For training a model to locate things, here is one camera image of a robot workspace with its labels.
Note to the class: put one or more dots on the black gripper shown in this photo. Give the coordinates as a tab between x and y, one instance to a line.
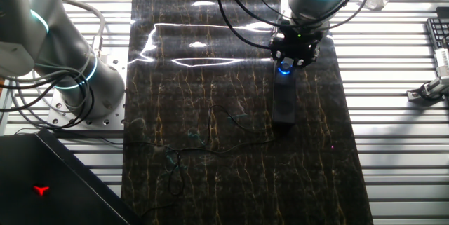
298	39

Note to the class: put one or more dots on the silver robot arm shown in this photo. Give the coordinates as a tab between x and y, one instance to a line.
70	60

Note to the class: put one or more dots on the black speaker bar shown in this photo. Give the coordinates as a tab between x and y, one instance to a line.
284	106

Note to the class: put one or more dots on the black marble pattern mat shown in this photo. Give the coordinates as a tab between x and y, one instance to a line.
245	183

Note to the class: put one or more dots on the black keyboard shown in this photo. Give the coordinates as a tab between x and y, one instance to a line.
438	30

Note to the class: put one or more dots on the black box with red mark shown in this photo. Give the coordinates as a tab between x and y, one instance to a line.
52	183

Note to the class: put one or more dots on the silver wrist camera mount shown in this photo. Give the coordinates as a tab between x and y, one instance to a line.
285	7

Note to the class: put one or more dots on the aluminium camera bracket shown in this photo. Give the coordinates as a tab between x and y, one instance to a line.
417	95

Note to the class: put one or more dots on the gray depth camera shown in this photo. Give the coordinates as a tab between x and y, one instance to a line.
442	62

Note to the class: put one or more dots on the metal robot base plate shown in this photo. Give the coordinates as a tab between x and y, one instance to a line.
105	122

